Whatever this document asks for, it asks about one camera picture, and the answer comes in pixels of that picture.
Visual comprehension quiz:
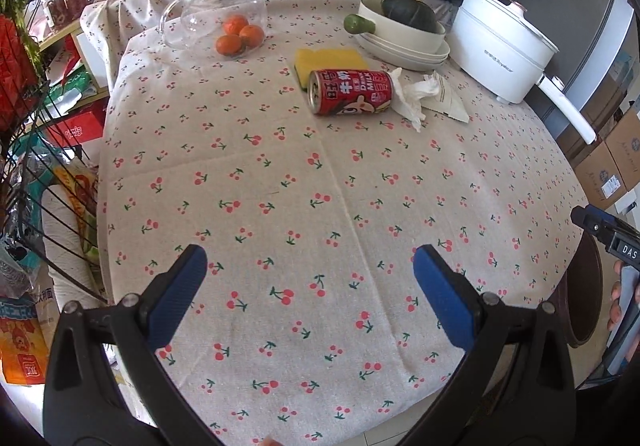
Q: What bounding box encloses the upper cardboard box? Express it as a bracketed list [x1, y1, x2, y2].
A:
[605, 103, 640, 191]

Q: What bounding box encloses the white tissue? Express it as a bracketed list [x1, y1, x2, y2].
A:
[388, 67, 444, 133]

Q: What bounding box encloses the cardboard box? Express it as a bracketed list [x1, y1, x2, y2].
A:
[575, 142, 627, 210]
[605, 103, 640, 191]

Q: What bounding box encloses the orange tangerine front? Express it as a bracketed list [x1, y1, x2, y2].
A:
[215, 34, 244, 58]

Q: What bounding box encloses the lower white plate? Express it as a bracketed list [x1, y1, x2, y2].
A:
[354, 36, 447, 73]

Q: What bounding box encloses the red milk drink can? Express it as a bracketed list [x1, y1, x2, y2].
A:
[307, 69, 394, 116]

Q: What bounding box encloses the cherry print tablecloth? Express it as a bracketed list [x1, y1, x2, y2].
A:
[81, 0, 585, 445]

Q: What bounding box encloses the orange tangerine back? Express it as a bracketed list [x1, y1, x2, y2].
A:
[222, 14, 248, 36]

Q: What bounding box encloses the dark brown round stool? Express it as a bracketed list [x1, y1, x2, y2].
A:
[549, 233, 603, 348]

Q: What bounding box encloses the person's right hand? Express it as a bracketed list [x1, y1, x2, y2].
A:
[608, 260, 625, 331]

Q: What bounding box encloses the orange tangerine middle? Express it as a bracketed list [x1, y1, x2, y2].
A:
[239, 24, 265, 49]

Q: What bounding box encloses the white electric cooking pot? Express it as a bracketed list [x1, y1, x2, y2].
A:
[446, 0, 597, 144]

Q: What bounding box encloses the glass jar with wooden lid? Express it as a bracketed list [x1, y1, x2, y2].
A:
[158, 0, 267, 60]

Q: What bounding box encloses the grey refrigerator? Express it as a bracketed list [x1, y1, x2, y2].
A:
[500, 0, 637, 139]

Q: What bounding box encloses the lower cardboard box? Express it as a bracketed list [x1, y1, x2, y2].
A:
[575, 142, 627, 210]

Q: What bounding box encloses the black wire storage rack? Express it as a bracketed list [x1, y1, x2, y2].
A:
[1, 82, 106, 303]

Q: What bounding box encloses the upper white plate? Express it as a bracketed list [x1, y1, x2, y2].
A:
[355, 34, 450, 62]

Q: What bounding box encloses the yellow sponge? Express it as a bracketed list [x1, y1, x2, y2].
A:
[294, 49, 369, 91]

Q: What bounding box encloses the orange tangerine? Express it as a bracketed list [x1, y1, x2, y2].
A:
[215, 34, 244, 58]
[222, 14, 248, 36]
[239, 24, 265, 49]

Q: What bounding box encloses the dark green kabocha squash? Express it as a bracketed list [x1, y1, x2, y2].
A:
[381, 0, 437, 32]

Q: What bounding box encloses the cream pan with green handle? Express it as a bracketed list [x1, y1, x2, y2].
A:
[343, 0, 445, 53]

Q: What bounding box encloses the orange snack bag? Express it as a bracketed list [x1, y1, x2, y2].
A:
[0, 298, 49, 385]

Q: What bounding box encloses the white torn paper packet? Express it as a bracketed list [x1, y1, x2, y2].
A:
[420, 72, 470, 123]

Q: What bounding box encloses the white plate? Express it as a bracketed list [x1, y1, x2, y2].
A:
[355, 34, 450, 62]
[354, 36, 447, 73]

